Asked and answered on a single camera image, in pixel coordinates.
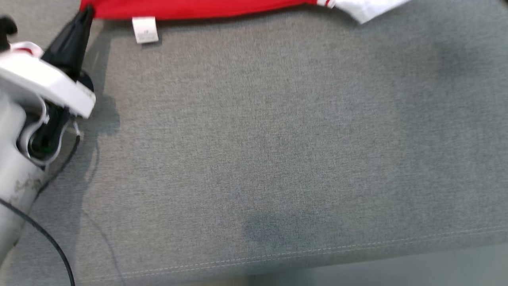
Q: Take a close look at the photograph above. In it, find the red shirt with white sleeves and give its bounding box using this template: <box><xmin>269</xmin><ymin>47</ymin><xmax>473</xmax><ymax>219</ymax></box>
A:
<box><xmin>79</xmin><ymin>0</ymin><xmax>413</xmax><ymax>44</ymax></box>

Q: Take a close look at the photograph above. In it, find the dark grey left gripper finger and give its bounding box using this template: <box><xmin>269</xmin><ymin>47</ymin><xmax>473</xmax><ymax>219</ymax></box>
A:
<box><xmin>63</xmin><ymin>6</ymin><xmax>95</xmax><ymax>74</ymax></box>
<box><xmin>42</xmin><ymin>6</ymin><xmax>89</xmax><ymax>70</ymax></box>

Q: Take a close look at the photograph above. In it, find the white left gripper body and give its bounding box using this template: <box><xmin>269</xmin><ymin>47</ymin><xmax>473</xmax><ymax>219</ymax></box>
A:
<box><xmin>0</xmin><ymin>42</ymin><xmax>96</xmax><ymax>120</ymax></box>

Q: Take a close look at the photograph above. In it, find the short black left gripper cable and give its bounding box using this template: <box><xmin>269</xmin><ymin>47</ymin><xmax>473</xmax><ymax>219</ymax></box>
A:
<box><xmin>36</xmin><ymin>133</ymin><xmax>82</xmax><ymax>196</ymax></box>

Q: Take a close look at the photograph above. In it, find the long black left arm cable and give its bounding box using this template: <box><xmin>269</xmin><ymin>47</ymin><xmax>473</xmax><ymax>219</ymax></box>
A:
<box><xmin>0</xmin><ymin>198</ymin><xmax>77</xmax><ymax>286</ymax></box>

